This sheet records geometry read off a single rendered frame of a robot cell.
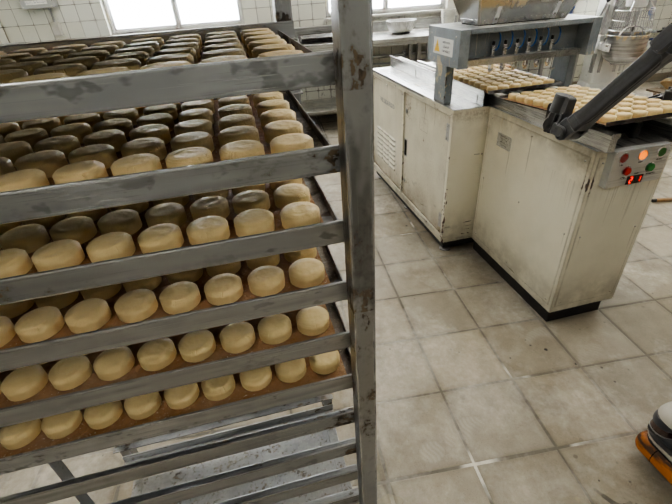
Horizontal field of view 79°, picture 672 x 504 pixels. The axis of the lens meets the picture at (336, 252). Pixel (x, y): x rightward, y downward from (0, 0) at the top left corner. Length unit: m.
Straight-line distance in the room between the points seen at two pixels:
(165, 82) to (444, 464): 1.45
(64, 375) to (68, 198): 0.29
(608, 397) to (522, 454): 0.46
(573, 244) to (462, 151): 0.73
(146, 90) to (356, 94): 0.19
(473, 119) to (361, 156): 1.82
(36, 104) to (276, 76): 0.20
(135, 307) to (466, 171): 1.96
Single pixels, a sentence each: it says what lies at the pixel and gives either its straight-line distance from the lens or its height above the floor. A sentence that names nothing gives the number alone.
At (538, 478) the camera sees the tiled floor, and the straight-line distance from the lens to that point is 1.67.
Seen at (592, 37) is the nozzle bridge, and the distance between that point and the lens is 2.51.
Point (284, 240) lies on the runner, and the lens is 0.48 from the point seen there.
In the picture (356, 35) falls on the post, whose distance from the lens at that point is 0.40.
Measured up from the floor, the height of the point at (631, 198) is 0.62.
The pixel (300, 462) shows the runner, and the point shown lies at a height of 0.69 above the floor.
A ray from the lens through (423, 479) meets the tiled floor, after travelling 1.58.
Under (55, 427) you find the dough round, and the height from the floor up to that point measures 0.88.
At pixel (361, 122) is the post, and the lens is 0.41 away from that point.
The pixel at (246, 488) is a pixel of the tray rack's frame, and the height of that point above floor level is 0.15.
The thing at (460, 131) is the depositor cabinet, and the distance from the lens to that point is 2.21.
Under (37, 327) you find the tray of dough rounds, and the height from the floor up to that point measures 1.06.
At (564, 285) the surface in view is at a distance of 2.03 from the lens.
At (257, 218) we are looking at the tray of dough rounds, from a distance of 0.52.
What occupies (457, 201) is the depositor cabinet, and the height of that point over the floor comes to 0.34.
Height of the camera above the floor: 1.39
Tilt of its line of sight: 33 degrees down
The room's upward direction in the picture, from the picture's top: 4 degrees counter-clockwise
